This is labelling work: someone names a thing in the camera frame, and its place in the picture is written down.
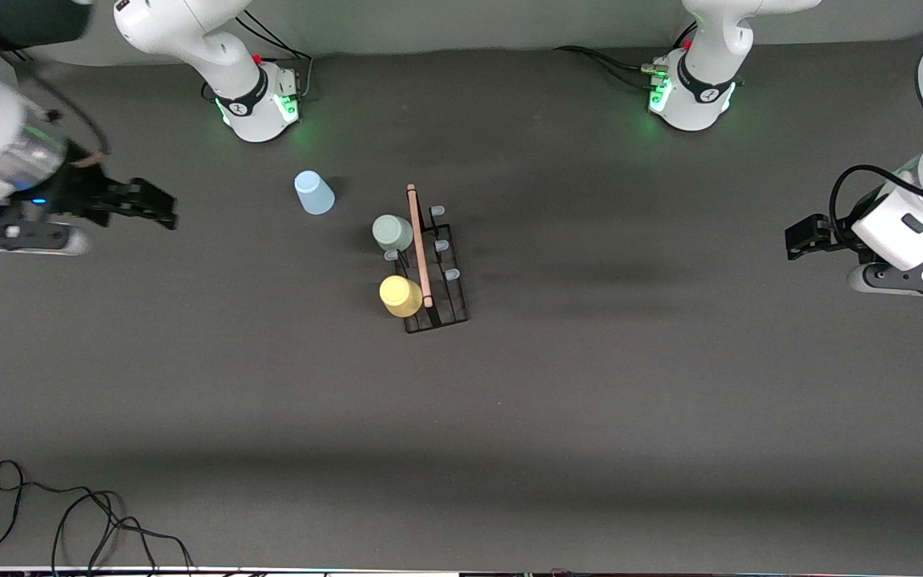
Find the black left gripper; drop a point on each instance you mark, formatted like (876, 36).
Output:
(835, 235)

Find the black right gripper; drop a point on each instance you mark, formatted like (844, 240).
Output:
(83, 189)

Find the pale green plastic cup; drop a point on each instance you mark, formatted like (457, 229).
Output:
(392, 233)

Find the yellow plastic cup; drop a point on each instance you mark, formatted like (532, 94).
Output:
(401, 296)

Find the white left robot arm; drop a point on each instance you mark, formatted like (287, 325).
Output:
(710, 48)

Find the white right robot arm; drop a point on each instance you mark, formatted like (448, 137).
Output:
(221, 48)

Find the light blue plastic cup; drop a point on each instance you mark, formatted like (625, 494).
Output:
(315, 195)

